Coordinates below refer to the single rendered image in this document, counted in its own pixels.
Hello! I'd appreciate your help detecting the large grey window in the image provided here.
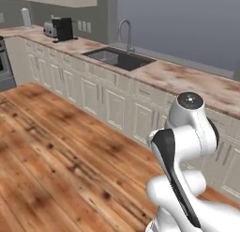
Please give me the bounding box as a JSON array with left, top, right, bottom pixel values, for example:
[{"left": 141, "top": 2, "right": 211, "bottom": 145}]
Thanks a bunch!
[{"left": 116, "top": 0, "right": 240, "bottom": 72}]

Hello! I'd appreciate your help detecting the silver curved sink tap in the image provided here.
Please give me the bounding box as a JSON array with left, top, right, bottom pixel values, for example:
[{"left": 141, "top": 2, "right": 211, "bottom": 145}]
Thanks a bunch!
[{"left": 117, "top": 19, "right": 136, "bottom": 54}]

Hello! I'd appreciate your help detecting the black kitchen sink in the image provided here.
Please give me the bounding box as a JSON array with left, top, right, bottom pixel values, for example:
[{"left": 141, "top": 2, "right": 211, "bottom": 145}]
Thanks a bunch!
[{"left": 81, "top": 46, "right": 158, "bottom": 72}]

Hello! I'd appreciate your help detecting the cream base cupboards run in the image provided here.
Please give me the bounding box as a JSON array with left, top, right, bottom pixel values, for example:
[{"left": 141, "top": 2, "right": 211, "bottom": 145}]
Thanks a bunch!
[{"left": 4, "top": 36, "right": 240, "bottom": 203}]

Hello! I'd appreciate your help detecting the white tall jar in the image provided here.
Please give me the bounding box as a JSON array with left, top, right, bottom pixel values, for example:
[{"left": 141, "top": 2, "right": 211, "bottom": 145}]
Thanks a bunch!
[{"left": 20, "top": 7, "right": 35, "bottom": 30}]

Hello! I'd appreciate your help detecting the silver toaster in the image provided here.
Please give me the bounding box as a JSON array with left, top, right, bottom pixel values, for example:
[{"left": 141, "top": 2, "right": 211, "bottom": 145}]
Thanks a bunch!
[{"left": 42, "top": 20, "right": 59, "bottom": 39}]

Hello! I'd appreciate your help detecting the black coffee machine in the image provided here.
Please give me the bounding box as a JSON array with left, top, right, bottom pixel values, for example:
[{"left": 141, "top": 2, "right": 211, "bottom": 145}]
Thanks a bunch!
[{"left": 51, "top": 16, "right": 79, "bottom": 44}]

